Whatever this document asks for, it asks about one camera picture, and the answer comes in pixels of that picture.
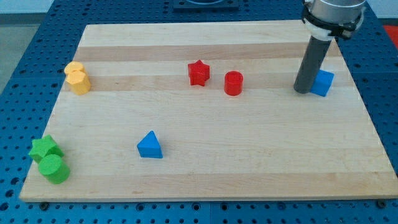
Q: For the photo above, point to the green star block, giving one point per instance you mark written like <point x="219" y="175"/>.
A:
<point x="44" y="147"/>

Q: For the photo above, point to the light wooden board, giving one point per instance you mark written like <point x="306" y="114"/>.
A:
<point x="268" y="143"/>

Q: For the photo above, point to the red star block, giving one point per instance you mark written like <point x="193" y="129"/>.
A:
<point x="198" y="73"/>

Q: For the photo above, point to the yellow hexagon block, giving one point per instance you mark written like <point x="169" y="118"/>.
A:
<point x="79" y="82"/>

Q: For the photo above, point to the green cylinder block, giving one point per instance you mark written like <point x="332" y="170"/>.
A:
<point x="54" y="169"/>

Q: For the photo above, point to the red cylinder block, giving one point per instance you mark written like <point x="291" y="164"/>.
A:
<point x="233" y="83"/>

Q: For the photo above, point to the blue cube block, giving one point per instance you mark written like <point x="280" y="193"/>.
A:
<point x="322" y="83"/>

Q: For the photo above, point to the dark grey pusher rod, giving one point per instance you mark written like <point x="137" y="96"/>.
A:
<point x="310" y="65"/>

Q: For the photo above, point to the blue triangle block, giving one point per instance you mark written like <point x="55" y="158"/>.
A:
<point x="149" y="146"/>

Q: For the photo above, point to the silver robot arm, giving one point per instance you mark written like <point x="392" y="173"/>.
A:
<point x="326" y="20"/>

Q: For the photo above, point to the yellow cylinder block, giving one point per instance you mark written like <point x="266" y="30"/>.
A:
<point x="74" y="66"/>

